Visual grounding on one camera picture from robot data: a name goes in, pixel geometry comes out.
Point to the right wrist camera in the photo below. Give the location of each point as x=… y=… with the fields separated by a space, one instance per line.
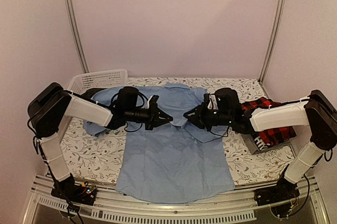
x=210 y=100

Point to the light blue long sleeve shirt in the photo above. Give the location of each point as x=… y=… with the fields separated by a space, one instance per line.
x=177 y=162

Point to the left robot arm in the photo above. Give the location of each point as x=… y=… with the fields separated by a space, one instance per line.
x=54 y=103

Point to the red black plaid shirt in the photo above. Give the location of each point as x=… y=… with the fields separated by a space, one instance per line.
x=269 y=137

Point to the aluminium post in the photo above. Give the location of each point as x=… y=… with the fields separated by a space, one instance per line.
x=272 y=40
x=76 y=35

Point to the white plastic basket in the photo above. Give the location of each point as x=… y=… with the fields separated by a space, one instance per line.
x=101 y=79

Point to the right aluminium post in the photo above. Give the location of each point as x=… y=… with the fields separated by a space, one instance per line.
x=272 y=40

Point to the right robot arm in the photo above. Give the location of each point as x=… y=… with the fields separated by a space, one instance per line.
x=314 y=111

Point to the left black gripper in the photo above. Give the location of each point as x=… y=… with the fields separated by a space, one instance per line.
x=154 y=120

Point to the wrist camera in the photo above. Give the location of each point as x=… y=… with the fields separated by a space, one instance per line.
x=210 y=100
x=152 y=101

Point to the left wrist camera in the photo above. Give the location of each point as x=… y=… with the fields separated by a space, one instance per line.
x=152 y=101

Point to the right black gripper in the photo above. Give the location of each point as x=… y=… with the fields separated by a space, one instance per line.
x=199 y=117

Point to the left aluminium post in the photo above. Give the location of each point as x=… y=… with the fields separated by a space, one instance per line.
x=76 y=35

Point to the dark shirt in basket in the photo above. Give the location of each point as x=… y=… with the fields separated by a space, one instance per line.
x=89 y=93

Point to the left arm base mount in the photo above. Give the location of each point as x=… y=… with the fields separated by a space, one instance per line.
x=68 y=189

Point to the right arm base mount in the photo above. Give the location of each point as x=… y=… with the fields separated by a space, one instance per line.
x=282 y=191

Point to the aluminium front rail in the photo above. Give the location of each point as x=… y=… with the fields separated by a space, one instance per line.
x=237 y=206

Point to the grey folded shirt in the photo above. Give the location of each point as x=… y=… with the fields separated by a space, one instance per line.
x=248 y=140

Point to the black shirt white letters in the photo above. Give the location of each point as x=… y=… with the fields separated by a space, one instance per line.
x=259 y=144

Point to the floral table mat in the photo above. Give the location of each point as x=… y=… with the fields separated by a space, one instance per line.
x=100 y=159

